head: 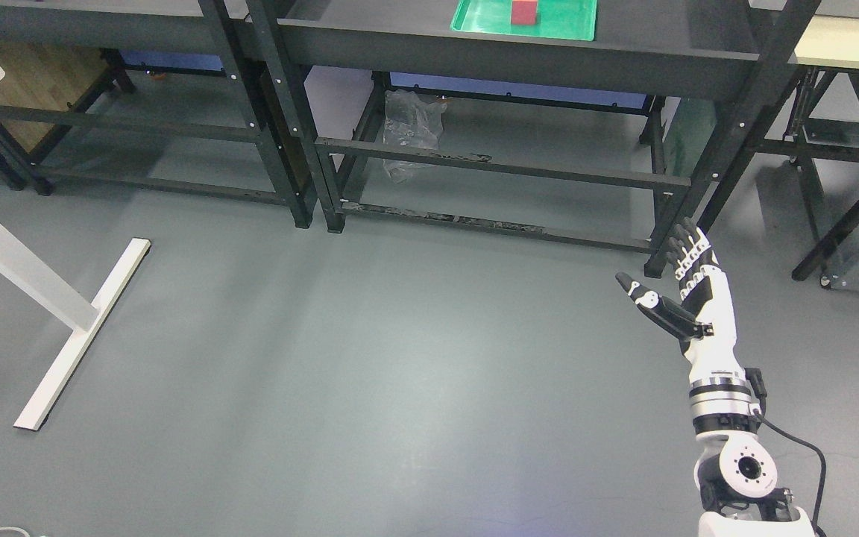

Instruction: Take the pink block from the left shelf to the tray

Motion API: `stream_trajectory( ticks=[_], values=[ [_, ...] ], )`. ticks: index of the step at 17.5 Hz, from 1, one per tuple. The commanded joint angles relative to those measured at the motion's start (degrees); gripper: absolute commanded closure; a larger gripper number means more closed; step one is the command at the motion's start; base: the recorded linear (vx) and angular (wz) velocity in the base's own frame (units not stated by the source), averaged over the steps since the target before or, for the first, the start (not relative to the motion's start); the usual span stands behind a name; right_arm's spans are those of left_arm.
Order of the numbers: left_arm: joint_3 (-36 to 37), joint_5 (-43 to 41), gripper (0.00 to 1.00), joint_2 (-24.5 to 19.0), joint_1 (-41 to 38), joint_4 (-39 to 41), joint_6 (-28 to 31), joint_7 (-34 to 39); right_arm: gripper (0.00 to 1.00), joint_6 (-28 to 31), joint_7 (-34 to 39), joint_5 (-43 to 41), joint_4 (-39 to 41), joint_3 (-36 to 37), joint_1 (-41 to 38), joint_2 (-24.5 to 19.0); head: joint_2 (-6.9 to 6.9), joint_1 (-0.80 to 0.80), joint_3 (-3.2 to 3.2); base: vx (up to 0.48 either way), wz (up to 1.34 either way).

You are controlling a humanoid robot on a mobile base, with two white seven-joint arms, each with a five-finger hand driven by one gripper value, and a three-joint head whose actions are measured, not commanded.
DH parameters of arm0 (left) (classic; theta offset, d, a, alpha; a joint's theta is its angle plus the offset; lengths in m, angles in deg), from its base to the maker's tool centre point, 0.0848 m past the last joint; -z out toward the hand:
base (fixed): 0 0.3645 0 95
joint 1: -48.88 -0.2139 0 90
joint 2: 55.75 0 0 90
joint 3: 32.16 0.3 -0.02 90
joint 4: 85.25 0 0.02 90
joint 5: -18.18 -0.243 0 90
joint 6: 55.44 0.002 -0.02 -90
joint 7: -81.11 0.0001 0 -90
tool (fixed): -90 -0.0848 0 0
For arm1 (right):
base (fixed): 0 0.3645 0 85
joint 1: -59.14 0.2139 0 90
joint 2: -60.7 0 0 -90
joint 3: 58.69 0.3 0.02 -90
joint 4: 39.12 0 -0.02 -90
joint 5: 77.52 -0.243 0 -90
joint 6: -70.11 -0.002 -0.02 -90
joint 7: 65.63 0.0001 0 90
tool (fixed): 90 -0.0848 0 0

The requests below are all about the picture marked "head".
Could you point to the pink block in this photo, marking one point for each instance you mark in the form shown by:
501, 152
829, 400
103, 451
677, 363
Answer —
524, 12

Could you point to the green plastic tray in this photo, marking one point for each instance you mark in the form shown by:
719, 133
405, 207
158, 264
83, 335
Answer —
554, 20

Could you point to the black metal shelf left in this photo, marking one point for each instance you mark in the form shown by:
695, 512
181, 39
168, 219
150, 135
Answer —
185, 105

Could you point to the white table leg frame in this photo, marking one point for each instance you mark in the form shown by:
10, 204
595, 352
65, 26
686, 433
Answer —
29, 273

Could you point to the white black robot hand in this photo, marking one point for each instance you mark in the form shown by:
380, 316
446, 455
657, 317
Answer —
704, 321

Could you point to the clear plastic bag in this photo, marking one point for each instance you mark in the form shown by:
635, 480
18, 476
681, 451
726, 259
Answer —
412, 121

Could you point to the wooden board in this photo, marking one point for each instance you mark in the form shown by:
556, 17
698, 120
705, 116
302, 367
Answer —
44, 76

